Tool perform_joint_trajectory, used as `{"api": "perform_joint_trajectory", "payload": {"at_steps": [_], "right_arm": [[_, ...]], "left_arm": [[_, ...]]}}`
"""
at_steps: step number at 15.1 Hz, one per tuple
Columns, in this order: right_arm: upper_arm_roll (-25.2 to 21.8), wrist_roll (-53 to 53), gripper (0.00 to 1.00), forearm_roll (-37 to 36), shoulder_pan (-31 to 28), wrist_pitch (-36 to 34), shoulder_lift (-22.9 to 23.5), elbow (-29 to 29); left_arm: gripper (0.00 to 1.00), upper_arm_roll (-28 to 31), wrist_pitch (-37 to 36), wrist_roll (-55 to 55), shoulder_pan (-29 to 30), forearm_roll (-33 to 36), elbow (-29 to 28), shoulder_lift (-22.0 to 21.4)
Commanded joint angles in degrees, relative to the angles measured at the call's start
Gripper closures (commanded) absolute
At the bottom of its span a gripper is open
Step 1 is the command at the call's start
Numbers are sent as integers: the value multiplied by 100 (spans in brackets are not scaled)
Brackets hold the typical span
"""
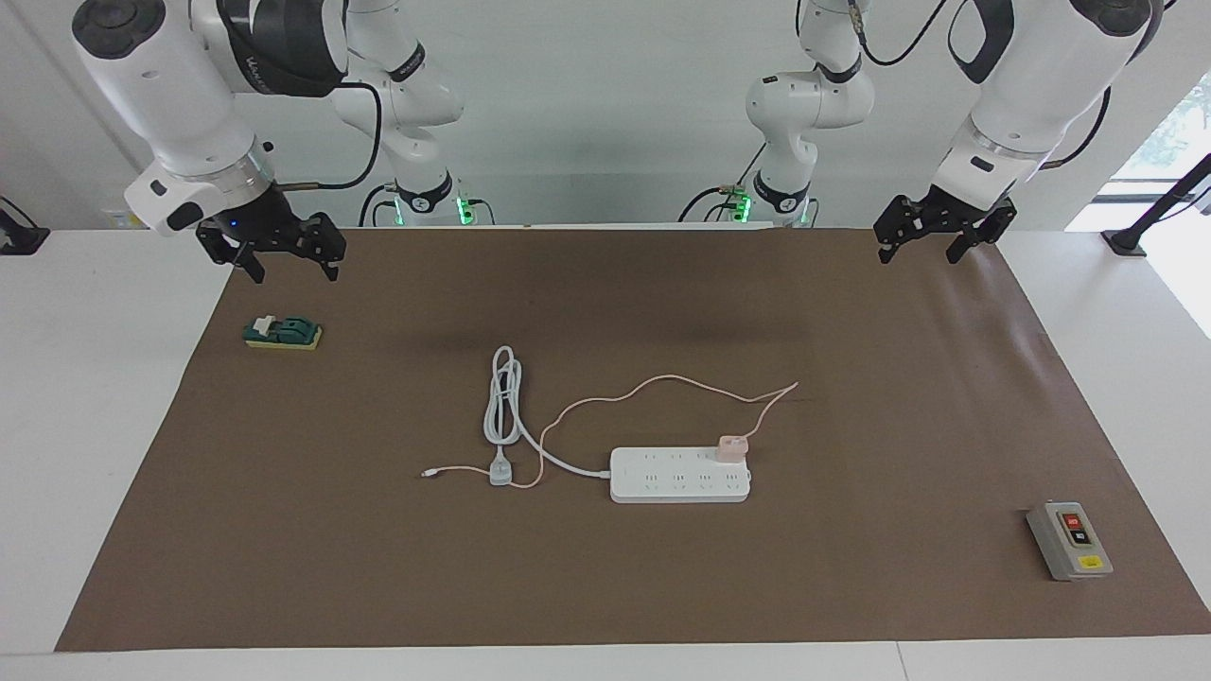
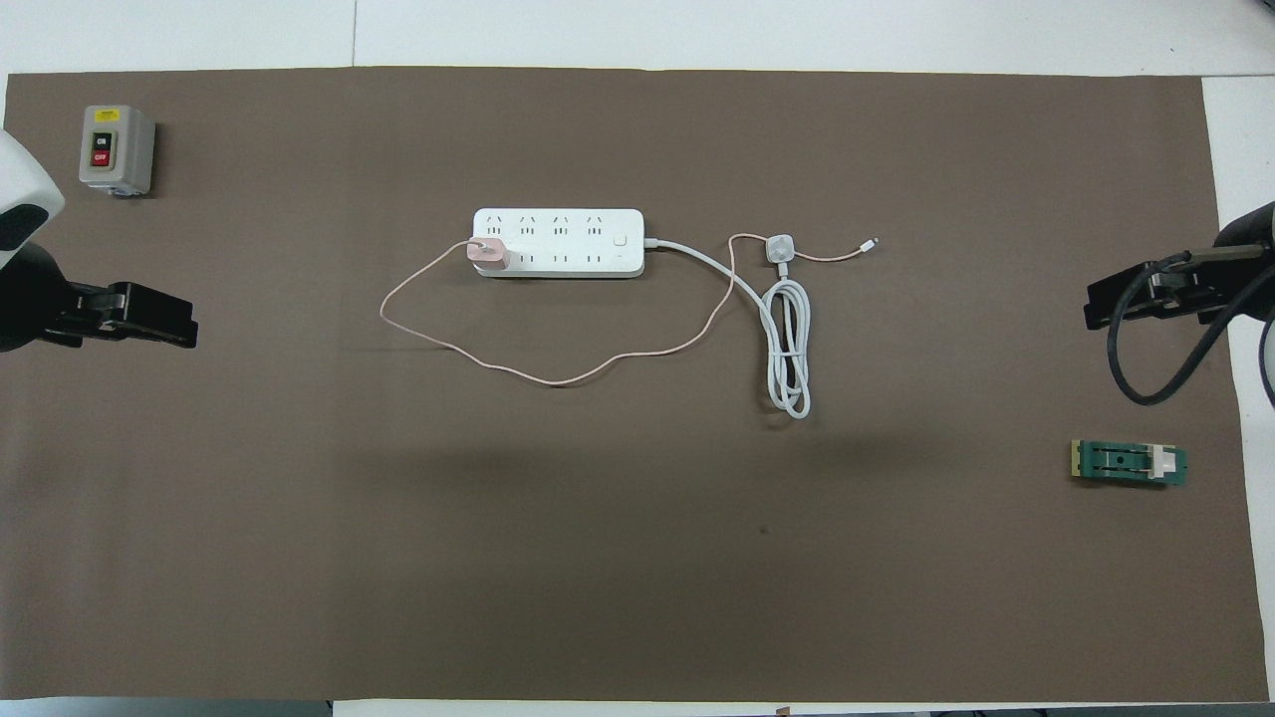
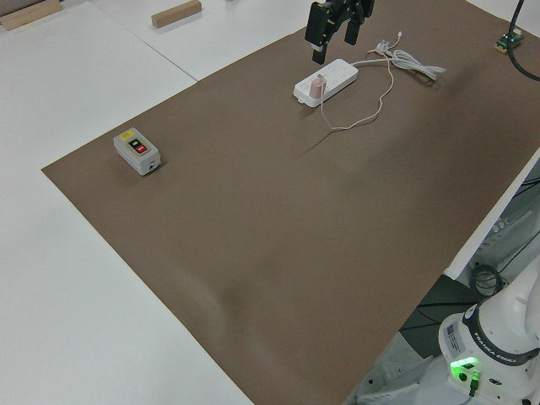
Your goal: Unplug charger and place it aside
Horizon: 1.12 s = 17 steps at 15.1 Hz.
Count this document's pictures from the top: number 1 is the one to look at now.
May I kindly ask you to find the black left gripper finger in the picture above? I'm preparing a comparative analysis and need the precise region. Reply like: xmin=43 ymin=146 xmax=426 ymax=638
xmin=872 ymin=199 xmax=904 ymax=264
xmin=946 ymin=227 xmax=994 ymax=265

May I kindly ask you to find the pink charging cable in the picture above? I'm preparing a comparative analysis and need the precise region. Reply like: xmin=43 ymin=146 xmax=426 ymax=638
xmin=422 ymin=375 xmax=799 ymax=489

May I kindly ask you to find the white power strip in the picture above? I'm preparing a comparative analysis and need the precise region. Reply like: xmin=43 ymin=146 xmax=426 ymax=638
xmin=609 ymin=446 xmax=753 ymax=504

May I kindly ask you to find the black stand with pole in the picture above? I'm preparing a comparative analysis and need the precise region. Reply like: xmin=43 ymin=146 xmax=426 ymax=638
xmin=1102 ymin=151 xmax=1211 ymax=258

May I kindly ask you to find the grey push button box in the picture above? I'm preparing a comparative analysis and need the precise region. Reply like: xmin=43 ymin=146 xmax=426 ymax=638
xmin=1026 ymin=501 xmax=1114 ymax=582

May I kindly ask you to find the brown table mat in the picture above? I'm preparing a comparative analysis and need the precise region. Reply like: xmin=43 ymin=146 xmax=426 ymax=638
xmin=54 ymin=225 xmax=1211 ymax=654

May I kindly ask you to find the black right base cable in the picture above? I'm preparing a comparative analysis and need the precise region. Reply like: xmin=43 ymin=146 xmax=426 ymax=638
xmin=358 ymin=183 xmax=400 ymax=228

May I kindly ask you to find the black base cable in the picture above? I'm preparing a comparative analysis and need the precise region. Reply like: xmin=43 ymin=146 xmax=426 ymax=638
xmin=358 ymin=183 xmax=400 ymax=228
xmin=676 ymin=142 xmax=769 ymax=224

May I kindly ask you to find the green knife switch yellow base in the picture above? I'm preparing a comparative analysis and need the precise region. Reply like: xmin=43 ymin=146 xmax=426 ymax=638
xmin=242 ymin=315 xmax=324 ymax=352

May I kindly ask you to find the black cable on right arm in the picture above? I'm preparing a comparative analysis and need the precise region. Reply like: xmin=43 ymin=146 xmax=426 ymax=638
xmin=282 ymin=80 xmax=384 ymax=190

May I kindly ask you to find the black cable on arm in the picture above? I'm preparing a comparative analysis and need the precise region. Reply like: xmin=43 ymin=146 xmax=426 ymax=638
xmin=851 ymin=0 xmax=1114 ymax=169
xmin=282 ymin=80 xmax=384 ymax=190

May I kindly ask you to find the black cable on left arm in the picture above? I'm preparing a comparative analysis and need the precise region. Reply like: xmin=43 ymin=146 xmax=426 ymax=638
xmin=851 ymin=0 xmax=1114 ymax=169

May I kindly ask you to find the black left base cable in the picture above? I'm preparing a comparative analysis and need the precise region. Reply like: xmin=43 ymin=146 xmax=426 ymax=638
xmin=676 ymin=142 xmax=769 ymax=224

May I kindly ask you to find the black clamp mount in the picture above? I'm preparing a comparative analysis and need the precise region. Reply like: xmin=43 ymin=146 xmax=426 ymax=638
xmin=0 ymin=196 xmax=50 ymax=256

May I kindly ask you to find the white power cord with plug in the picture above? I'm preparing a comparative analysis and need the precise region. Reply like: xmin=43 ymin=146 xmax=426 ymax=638
xmin=483 ymin=345 xmax=612 ymax=487

